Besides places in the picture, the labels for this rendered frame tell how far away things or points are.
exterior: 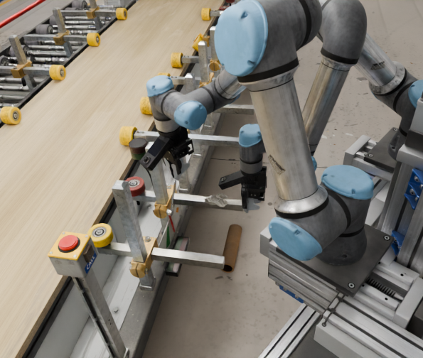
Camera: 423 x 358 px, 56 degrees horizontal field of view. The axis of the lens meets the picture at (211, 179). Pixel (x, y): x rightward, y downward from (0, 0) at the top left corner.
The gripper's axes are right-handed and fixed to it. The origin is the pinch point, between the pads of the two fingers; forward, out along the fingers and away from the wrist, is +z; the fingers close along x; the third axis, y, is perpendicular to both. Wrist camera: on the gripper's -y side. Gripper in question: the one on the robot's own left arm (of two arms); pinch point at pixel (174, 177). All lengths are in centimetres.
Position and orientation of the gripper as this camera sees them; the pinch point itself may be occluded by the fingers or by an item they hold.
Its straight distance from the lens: 133.0
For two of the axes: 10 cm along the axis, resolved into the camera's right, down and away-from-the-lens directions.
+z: 1.1, 7.2, 6.8
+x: -6.7, -4.5, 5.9
